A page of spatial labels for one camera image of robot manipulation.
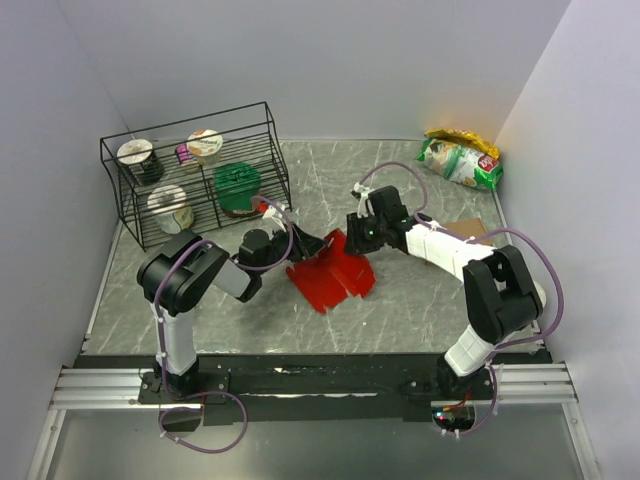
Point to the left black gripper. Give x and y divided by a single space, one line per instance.
304 245

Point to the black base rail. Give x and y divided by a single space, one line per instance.
290 387

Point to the yellow chips bag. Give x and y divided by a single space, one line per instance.
466 138

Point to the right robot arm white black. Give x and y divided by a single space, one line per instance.
501 296

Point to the aluminium frame rail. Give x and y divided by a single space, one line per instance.
497 440

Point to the brown cardboard box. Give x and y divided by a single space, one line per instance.
470 229

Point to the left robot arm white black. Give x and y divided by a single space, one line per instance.
175 278

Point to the green lidded jar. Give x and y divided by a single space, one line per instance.
236 184

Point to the green chips bag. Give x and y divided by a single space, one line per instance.
460 164

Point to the small purple white cup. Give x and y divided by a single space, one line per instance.
183 155

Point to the black wire rack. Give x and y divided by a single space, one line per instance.
250 136

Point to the white cup lower shelf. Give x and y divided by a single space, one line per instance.
171 209

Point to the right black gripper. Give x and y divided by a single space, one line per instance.
354 243

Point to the foil lid dark cup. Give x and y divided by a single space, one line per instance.
139 161

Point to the white yogurt cup orange label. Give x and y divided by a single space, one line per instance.
205 146

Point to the red paper box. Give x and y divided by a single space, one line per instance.
332 276

